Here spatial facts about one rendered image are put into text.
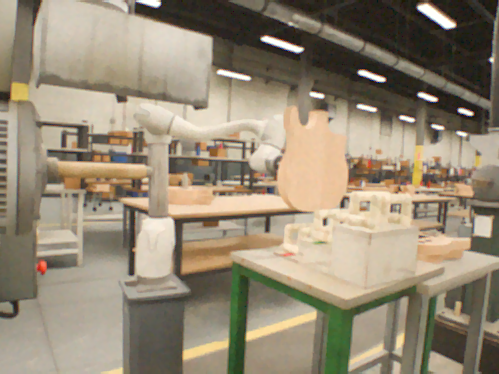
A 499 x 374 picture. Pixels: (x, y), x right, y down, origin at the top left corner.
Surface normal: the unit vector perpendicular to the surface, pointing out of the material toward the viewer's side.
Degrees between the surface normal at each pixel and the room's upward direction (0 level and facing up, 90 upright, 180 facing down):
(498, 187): 94
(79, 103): 90
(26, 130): 59
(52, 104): 90
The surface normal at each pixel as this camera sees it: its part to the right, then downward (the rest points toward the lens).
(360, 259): -0.83, -0.01
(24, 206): 0.52, 0.49
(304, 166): 0.56, 0.08
